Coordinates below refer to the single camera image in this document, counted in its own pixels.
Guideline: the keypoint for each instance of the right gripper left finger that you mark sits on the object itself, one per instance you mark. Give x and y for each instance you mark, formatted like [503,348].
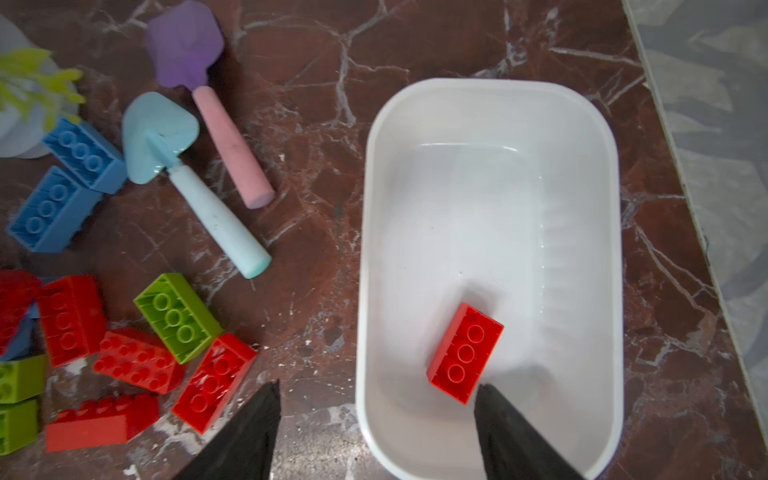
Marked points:
[244,448]

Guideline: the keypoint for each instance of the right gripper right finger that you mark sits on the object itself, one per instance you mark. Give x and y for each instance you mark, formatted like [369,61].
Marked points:
[511,447]

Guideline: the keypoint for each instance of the red lego bottom brick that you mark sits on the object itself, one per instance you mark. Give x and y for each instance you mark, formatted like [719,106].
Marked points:
[106,421]

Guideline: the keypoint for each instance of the red lego cluster brick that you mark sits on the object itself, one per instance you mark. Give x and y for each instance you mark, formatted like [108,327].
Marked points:
[140,359]

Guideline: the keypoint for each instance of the green lego pair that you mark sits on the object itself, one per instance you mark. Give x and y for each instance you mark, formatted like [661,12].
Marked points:
[22,382]

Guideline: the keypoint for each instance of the blue lego lower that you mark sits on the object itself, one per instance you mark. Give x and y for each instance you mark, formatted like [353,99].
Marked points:
[21,343]

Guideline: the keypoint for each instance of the right white tray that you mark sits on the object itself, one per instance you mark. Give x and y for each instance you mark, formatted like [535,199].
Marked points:
[504,195]

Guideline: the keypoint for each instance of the blue lego pot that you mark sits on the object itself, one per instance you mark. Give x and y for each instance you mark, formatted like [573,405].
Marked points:
[53,213]
[93,160]

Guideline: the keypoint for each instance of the teal toy shovel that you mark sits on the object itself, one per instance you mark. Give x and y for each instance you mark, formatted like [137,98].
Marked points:
[155,131]

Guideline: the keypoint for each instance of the purple pink toy shovel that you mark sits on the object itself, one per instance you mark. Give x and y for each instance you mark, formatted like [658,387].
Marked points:
[183,43]

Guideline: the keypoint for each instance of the potted flower plant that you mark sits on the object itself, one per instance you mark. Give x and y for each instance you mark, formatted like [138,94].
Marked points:
[35,94]

